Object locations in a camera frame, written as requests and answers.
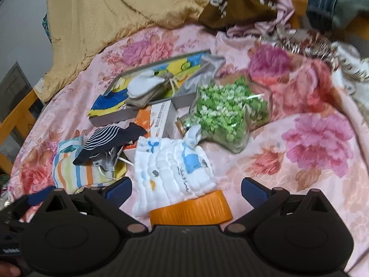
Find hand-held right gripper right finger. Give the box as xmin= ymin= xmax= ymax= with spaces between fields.
xmin=226 ymin=177 xmax=335 ymax=235

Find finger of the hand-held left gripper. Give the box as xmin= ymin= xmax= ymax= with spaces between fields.
xmin=14 ymin=190 xmax=50 ymax=209

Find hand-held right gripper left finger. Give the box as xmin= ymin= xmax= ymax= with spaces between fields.
xmin=37 ymin=176 xmax=148 ymax=235

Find blue orange striped cloth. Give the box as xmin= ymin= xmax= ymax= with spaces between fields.
xmin=52 ymin=135 xmax=127 ymax=194

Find navy white striped sock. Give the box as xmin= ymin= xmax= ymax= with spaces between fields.
xmin=72 ymin=123 xmax=148 ymax=166

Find white printed gauze cloth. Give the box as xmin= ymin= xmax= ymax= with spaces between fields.
xmin=132 ymin=125 xmax=217 ymax=217

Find orange ribbed sock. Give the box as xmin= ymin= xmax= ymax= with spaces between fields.
xmin=149 ymin=190 xmax=233 ymax=227

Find white cartoon printed socks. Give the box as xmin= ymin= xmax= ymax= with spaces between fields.
xmin=127 ymin=70 xmax=162 ymax=100

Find grey tray box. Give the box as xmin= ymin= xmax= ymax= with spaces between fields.
xmin=88 ymin=49 xmax=227 ymax=127

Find person's left hand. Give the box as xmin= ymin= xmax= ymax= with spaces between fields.
xmin=0 ymin=261 xmax=22 ymax=277

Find grey face mask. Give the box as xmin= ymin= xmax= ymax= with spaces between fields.
xmin=92 ymin=146 xmax=136 ymax=180

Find pink floral bedsheet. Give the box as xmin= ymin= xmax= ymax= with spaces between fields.
xmin=9 ymin=24 xmax=369 ymax=272

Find glass jar of green stars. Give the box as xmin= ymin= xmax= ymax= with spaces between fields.
xmin=174 ymin=76 xmax=273 ymax=154

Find orange white carton box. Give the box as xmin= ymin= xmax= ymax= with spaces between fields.
xmin=122 ymin=100 xmax=181 ymax=151

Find yellow blue cartoon cloth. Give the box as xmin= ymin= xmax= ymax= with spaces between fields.
xmin=88 ymin=53 xmax=208 ymax=119

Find grey door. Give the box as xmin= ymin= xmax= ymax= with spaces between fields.
xmin=0 ymin=62 xmax=33 ymax=116

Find yellow dotted quilt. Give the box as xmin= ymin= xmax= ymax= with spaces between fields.
xmin=43 ymin=0 xmax=231 ymax=103

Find brown colourful striped garment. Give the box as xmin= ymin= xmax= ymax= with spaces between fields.
xmin=197 ymin=0 xmax=289 ymax=30

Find blue jeans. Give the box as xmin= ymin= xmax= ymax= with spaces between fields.
xmin=306 ymin=0 xmax=369 ymax=34

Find wooden bed frame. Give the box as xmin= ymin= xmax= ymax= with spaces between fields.
xmin=0 ymin=88 xmax=40 ymax=176

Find wall poster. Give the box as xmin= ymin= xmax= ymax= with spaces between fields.
xmin=42 ymin=13 xmax=54 ymax=44

